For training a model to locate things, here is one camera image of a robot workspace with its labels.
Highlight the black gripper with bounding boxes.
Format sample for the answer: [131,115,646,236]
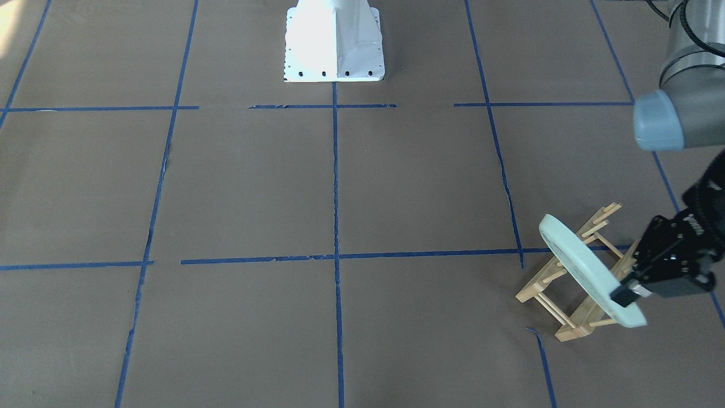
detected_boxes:
[609,152,724,308]

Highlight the pale green plate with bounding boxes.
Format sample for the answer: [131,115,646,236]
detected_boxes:
[539,214,647,328]

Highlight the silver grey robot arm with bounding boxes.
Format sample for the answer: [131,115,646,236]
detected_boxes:
[609,1,724,307]

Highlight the wooden dish rack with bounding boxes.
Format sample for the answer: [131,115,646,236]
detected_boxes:
[515,202,636,342]

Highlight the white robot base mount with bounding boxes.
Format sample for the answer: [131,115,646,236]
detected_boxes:
[283,1,386,83]

